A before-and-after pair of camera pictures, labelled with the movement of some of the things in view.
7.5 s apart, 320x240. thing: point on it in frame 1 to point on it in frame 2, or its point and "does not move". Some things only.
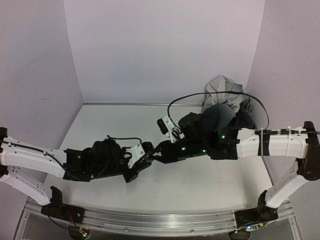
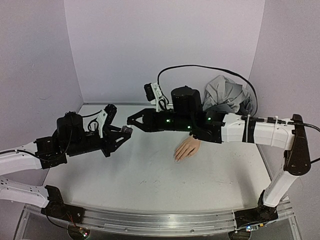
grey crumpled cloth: [244, 116] does not move
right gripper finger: [164, 146] to [132, 119]
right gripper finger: [166, 158] to [140, 125]
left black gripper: [138, 168] to [111, 145]
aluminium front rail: [156, 222] does not move
